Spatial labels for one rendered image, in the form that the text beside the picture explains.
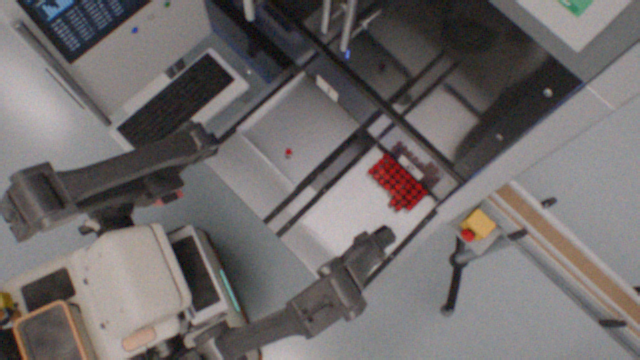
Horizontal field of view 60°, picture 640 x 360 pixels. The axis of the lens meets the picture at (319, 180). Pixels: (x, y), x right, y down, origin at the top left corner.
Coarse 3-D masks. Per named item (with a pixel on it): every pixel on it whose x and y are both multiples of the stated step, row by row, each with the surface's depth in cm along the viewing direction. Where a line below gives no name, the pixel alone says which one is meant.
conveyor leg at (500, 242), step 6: (498, 240) 191; (504, 240) 186; (492, 246) 197; (498, 246) 193; (504, 246) 189; (510, 246) 187; (462, 252) 233; (468, 252) 224; (474, 252) 216; (486, 252) 206; (492, 252) 202; (456, 258) 240; (462, 258) 232; (468, 258) 226; (474, 258) 221
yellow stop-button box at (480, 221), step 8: (480, 208) 156; (472, 216) 155; (480, 216) 156; (488, 216) 156; (464, 224) 158; (472, 224) 155; (480, 224) 155; (488, 224) 155; (496, 224) 155; (472, 232) 157; (480, 232) 154; (488, 232) 155
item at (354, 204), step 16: (368, 160) 174; (352, 176) 172; (336, 192) 171; (352, 192) 171; (368, 192) 171; (320, 208) 169; (336, 208) 170; (352, 208) 170; (368, 208) 170; (384, 208) 170; (416, 208) 171; (304, 224) 165; (320, 224) 168; (336, 224) 168; (352, 224) 169; (368, 224) 169; (400, 224) 169; (320, 240) 164; (336, 240) 167; (400, 240) 165
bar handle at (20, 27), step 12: (12, 24) 115; (24, 24) 117; (24, 36) 119; (36, 36) 123; (36, 48) 124; (48, 60) 130; (60, 72) 136; (72, 84) 143; (84, 96) 151; (96, 108) 160; (108, 120) 170
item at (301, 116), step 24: (288, 96) 178; (312, 96) 179; (264, 120) 176; (288, 120) 176; (312, 120) 177; (336, 120) 177; (264, 144) 174; (288, 144) 174; (312, 144) 175; (336, 144) 175; (288, 168) 172; (312, 168) 171
